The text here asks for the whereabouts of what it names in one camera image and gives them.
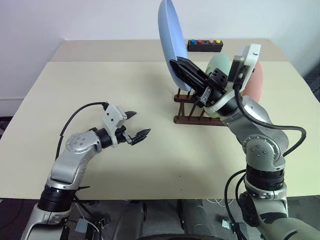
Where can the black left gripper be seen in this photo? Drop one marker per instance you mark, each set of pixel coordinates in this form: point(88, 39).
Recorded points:
point(122, 133)

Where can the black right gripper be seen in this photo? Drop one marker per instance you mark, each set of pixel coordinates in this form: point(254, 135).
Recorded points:
point(216, 81)

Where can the blue plate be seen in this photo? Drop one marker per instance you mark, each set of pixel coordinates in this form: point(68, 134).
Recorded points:
point(170, 37)

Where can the pink-red plate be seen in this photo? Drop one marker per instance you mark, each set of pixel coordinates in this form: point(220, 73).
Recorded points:
point(256, 82)

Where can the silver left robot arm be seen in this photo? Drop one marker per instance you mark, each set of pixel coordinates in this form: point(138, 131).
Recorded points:
point(67, 170)

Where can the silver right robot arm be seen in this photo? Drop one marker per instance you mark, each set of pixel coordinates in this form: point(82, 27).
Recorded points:
point(262, 150)

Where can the brown wooden dish rack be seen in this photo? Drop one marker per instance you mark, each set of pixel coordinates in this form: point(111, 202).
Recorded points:
point(190, 120)

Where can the black button box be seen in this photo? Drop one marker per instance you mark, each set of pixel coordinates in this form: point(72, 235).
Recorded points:
point(205, 47)

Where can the blue push button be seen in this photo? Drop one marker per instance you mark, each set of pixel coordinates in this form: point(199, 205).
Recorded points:
point(192, 41)

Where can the pink push button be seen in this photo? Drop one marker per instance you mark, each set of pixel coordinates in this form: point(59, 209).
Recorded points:
point(211, 41)

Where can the dark rounded shape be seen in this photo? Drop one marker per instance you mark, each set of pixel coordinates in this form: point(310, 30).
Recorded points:
point(135, 220)
point(193, 217)

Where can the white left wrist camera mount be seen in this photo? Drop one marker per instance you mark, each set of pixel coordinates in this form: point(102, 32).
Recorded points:
point(112, 117)

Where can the metal bracket on floor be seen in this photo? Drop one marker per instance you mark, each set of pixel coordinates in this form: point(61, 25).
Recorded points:
point(226, 223)

